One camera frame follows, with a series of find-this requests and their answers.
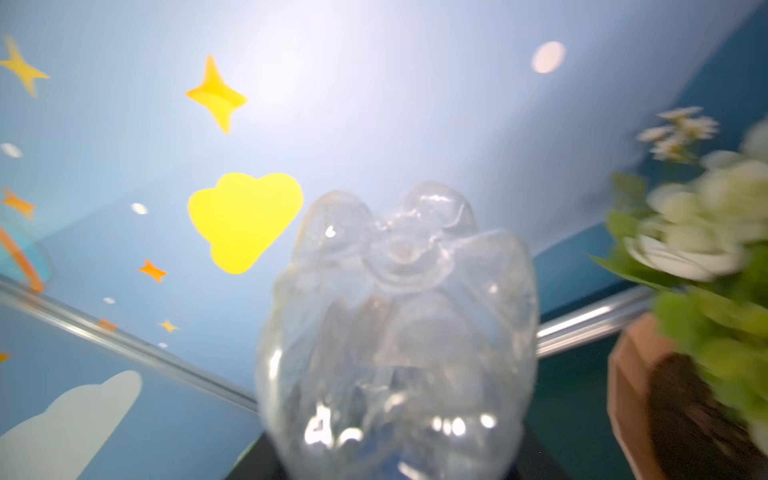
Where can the blue label bottle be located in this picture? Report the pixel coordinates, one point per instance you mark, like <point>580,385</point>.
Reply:
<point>399,346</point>

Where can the white artificial flower plant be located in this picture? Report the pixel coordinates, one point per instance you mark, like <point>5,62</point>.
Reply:
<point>699,240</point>

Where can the terracotta ribbed flower pot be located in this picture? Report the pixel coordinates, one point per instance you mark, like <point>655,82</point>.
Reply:
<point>681,417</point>

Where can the aluminium back frame rail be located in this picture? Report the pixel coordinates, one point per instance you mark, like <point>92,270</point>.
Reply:
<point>593,322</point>

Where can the left aluminium frame post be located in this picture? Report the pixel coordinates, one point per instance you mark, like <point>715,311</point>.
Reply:
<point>126,345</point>

